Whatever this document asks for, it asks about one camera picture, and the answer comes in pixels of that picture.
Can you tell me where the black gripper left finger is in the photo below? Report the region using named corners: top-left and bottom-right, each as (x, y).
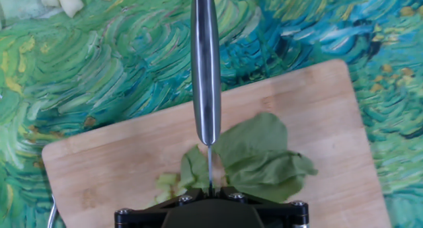
top-left (114, 187), bottom-right (211, 228)

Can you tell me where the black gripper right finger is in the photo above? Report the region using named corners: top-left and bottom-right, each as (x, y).
top-left (212, 186), bottom-right (310, 228)

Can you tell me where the green pakchoi with long stem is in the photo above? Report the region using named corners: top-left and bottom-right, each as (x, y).
top-left (213, 112), bottom-right (319, 204)

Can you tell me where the steel cleaver knife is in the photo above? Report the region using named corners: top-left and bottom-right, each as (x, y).
top-left (190, 0), bottom-right (222, 198)

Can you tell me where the wooden cutting board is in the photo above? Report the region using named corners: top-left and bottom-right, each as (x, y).
top-left (42, 58), bottom-right (393, 228)

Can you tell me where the painted landscape tablecloth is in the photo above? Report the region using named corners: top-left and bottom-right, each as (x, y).
top-left (0, 0), bottom-right (423, 228)

